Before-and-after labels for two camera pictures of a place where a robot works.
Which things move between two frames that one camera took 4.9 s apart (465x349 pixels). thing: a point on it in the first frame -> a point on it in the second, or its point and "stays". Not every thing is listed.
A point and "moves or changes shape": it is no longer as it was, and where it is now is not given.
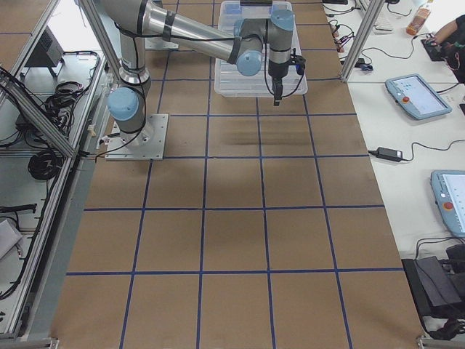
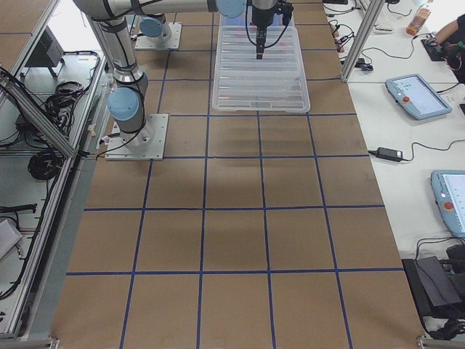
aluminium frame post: x=373 y=11 stays
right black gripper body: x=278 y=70 -> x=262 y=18
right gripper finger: x=277 y=86 -> x=260 y=41
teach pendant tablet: x=415 y=97 stays
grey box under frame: x=47 y=52 stays
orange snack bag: x=420 y=17 stays
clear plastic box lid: x=229 y=82 moves or changes shape
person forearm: x=445 y=32 stays
